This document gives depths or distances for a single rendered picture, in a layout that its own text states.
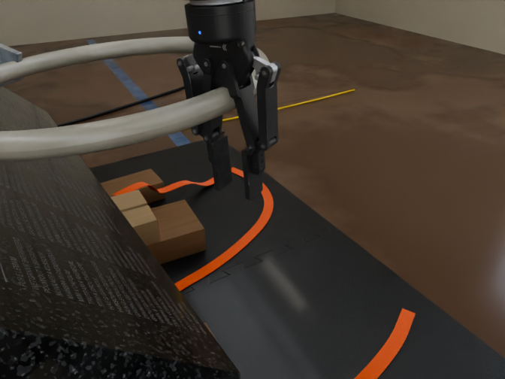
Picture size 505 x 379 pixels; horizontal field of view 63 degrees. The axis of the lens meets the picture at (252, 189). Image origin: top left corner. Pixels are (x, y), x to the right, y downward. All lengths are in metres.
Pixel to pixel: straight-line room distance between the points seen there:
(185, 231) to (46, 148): 1.27
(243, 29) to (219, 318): 1.18
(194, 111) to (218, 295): 1.18
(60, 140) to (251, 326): 1.14
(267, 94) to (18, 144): 0.25
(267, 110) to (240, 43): 0.08
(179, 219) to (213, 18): 1.37
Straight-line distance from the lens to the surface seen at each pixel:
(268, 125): 0.48
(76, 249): 0.65
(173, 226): 1.72
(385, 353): 1.47
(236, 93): 0.48
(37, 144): 0.45
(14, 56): 0.85
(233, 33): 0.45
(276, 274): 1.65
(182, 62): 0.52
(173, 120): 0.44
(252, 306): 1.53
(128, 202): 1.72
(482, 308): 1.75
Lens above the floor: 1.15
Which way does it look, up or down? 32 degrees down
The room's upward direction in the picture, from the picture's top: straight up
